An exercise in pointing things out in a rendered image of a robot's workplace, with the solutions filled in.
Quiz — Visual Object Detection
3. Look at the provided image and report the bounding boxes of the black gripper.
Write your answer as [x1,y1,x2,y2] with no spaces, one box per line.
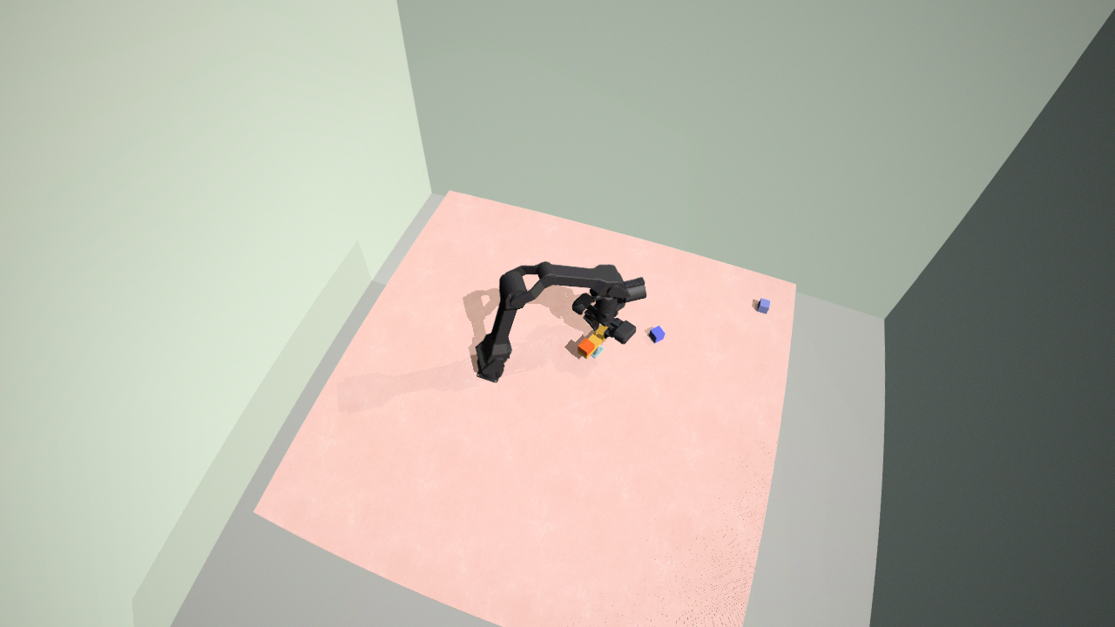
[572,293,636,345]

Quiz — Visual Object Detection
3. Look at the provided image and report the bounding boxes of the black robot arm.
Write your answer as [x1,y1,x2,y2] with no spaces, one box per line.
[476,261,646,383]

